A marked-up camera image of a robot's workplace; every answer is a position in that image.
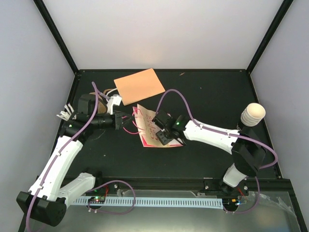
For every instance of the brown pulp cup carriers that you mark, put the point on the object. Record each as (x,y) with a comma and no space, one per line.
(102,108)

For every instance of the stack of paper cups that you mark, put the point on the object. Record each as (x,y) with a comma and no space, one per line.
(252,115)

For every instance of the black frame post right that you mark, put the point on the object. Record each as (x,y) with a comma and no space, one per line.
(279,16)

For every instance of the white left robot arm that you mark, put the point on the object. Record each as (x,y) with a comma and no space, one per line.
(47,199)

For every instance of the black frame post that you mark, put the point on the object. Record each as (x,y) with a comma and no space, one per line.
(56,34)
(279,16)

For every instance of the cream cakes paper bag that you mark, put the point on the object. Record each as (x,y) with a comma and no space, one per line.
(147,130)

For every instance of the plain brown paper bag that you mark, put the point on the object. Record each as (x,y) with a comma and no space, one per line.
(139,86)

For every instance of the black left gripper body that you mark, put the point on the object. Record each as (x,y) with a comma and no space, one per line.
(117,114)

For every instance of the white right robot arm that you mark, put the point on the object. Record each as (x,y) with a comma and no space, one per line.
(247,155)

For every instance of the light blue cable duct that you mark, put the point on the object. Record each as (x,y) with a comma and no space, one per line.
(151,202)

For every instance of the white straws bundle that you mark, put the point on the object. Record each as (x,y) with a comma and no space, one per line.
(66,113)

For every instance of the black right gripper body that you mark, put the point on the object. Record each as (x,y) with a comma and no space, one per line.
(165,139)

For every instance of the black frame post left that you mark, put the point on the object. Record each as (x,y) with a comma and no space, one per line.
(56,34)

